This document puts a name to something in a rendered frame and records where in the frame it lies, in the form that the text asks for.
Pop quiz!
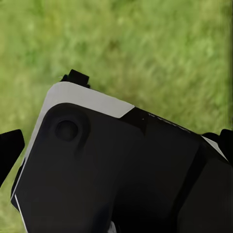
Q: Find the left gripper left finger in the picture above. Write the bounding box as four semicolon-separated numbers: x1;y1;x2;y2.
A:
0;129;25;186

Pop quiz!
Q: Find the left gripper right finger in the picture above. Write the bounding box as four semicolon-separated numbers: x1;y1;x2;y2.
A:
218;129;233;167

